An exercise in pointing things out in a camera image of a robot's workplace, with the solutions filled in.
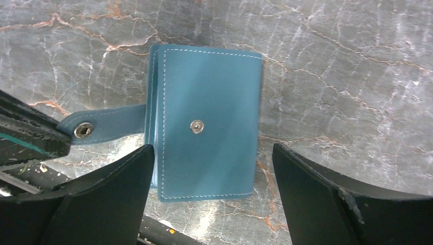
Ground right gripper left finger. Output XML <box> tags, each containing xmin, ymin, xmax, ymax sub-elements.
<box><xmin>0</xmin><ymin>143</ymin><xmax>156</xmax><ymax>245</ymax></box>

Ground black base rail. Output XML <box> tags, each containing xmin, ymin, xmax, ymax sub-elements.
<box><xmin>0</xmin><ymin>162</ymin><xmax>204</xmax><ymax>245</ymax></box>

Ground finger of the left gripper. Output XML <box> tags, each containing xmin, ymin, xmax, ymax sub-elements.
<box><xmin>1</xmin><ymin>91</ymin><xmax>71</xmax><ymax>166</ymax></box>

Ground blue leather card holder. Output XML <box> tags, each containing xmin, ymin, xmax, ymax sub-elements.
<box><xmin>58</xmin><ymin>44</ymin><xmax>262</xmax><ymax>202</ymax></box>

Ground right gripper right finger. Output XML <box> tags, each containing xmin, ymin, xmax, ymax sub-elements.
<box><xmin>272</xmin><ymin>143</ymin><xmax>432</xmax><ymax>244</ymax></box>

